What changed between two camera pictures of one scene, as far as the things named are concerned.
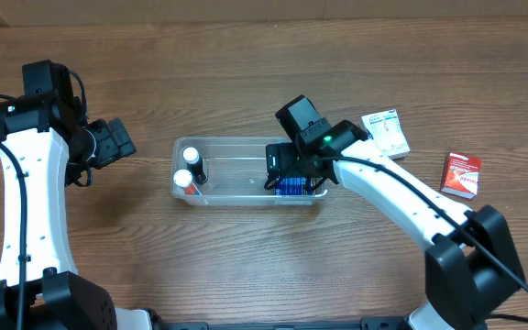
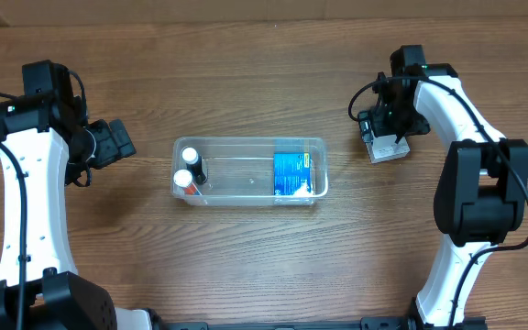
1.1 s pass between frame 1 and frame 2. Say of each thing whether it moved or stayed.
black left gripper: stayed
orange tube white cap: stayed
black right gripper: moved
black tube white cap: stayed
